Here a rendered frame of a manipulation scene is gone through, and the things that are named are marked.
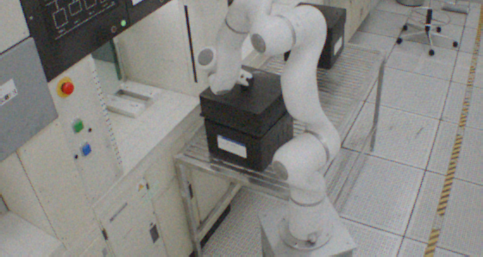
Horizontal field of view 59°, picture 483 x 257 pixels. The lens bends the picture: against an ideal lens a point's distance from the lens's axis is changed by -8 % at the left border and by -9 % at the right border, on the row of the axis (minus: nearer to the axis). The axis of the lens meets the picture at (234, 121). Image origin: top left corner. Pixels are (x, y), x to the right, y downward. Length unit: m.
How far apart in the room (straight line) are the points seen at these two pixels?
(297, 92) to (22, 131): 0.79
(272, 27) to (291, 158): 0.38
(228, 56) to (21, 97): 0.65
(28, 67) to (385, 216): 2.12
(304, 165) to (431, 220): 1.60
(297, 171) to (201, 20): 0.86
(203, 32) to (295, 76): 0.77
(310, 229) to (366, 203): 1.28
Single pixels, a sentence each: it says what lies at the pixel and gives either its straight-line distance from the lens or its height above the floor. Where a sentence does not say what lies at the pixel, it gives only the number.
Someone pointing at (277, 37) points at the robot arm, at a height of 1.53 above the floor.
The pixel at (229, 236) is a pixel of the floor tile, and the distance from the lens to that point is 2.66.
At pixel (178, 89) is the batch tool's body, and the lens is 2.21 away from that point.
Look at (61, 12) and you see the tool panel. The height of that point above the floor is 1.58.
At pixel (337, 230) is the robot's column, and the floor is 0.76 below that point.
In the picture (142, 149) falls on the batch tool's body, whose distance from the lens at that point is 1.92.
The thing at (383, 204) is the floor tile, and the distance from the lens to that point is 2.85.
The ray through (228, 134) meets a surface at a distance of 1.85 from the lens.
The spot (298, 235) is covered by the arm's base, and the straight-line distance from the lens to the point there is 1.62.
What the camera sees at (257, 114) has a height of 1.06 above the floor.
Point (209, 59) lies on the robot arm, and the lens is 1.56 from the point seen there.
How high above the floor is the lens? 2.05
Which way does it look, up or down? 36 degrees down
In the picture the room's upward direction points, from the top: 5 degrees counter-clockwise
